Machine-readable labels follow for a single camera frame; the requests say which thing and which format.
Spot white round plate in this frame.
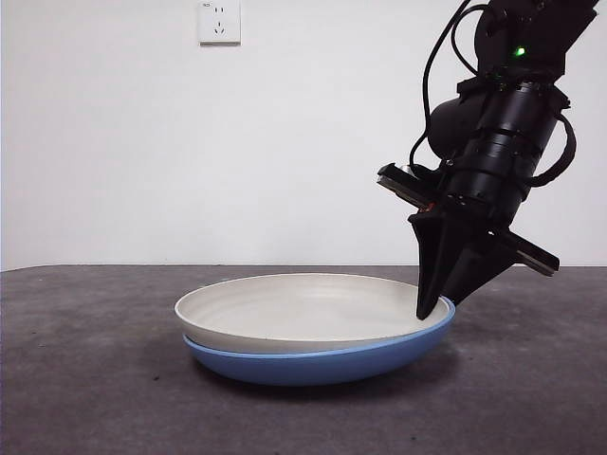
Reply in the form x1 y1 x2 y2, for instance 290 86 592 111
174 273 451 355

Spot blue round plate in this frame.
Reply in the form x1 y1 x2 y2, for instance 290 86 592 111
182 298 457 388

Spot black braided sleeve cable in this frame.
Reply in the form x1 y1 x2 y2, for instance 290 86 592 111
524 87 579 189

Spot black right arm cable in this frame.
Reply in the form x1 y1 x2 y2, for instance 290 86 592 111
408 0 486 179

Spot white wall power socket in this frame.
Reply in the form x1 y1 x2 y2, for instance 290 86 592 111
198 2 242 48

